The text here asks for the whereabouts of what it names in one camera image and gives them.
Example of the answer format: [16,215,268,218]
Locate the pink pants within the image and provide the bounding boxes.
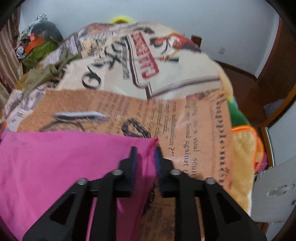
[1,131,159,240]

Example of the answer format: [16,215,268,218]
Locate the grey plastic chair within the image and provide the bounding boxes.
[251,157,296,223]

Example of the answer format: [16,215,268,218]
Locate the yellow fleece blanket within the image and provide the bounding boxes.
[217,69,266,216]

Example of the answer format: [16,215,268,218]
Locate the olive green garment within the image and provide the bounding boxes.
[22,51,82,98]

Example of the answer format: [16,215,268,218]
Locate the newspaper print bed cover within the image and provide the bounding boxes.
[0,22,234,241]

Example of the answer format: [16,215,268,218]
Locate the striped satin curtain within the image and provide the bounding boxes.
[1,6,23,94]

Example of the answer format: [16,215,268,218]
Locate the green patterned storage box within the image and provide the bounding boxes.
[22,40,58,73]

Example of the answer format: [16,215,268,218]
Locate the orange box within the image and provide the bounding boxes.
[25,37,44,55]

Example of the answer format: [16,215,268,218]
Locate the grey plush toy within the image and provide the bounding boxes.
[31,21,63,43]

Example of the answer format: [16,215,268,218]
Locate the yellow foam headboard tube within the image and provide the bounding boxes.
[110,16,133,24]

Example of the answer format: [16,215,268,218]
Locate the white wall socket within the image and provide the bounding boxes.
[218,47,225,54]

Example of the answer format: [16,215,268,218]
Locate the wooden bed post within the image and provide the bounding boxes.
[191,35,202,47]

